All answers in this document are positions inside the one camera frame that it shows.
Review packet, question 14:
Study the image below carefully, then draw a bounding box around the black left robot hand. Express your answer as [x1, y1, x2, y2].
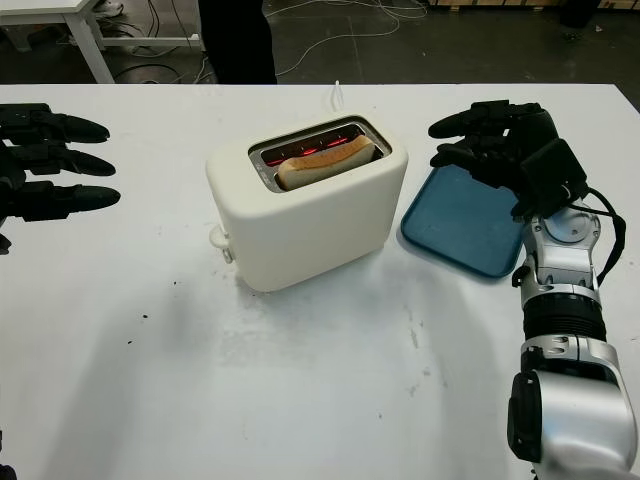
[0, 103, 122, 257]

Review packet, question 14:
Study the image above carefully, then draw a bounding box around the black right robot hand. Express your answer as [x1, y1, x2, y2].
[427, 100, 562, 220]

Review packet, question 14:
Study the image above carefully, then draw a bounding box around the toast slice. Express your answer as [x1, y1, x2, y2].
[276, 137, 375, 191]

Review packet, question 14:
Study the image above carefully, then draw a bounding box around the cream white toaster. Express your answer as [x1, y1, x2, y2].
[204, 114, 410, 294]

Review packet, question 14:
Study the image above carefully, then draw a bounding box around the standing person beige jacket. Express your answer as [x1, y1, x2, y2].
[198, 0, 279, 85]

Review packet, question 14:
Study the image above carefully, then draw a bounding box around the blue plastic tray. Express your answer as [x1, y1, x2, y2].
[398, 163, 526, 285]

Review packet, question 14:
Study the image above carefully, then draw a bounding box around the black floor object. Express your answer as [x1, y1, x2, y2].
[558, 0, 601, 29]

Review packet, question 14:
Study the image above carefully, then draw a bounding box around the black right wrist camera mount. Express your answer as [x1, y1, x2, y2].
[518, 138, 590, 217]

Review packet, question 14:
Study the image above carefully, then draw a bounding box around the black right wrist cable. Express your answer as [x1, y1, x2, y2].
[574, 187, 629, 296]

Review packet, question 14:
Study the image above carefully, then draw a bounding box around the white table frame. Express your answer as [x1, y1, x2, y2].
[0, 0, 209, 84]

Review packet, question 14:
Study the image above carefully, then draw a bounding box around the white toaster power cable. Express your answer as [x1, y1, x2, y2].
[327, 79, 346, 115]

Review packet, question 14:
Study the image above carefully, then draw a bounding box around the white floor cable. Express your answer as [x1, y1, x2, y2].
[264, 0, 402, 77]

